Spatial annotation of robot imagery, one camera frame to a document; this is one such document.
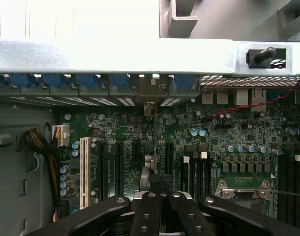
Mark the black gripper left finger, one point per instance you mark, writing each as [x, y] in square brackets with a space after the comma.
[146, 216]

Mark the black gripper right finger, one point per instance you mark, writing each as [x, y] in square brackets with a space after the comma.
[179, 216]

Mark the long black expansion slot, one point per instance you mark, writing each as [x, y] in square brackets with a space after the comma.
[119, 169]
[102, 169]

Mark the short black expansion slot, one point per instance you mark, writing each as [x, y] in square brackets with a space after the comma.
[136, 151]
[169, 159]

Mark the CPU socket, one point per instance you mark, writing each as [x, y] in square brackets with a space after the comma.
[238, 193]

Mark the white expansion slot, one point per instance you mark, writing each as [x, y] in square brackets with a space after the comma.
[85, 172]

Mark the green motherboard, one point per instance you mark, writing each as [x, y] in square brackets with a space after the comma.
[179, 123]

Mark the thin metal locking lever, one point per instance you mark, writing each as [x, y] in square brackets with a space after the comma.
[287, 193]

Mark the white power connector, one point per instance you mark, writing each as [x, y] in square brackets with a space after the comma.
[62, 135]

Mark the silver USB port block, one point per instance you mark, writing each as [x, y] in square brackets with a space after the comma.
[215, 96]

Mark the silver ethernet port block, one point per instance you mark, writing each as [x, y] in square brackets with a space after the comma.
[258, 98]

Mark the open Dell PC case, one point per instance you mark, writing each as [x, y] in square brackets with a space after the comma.
[115, 56]

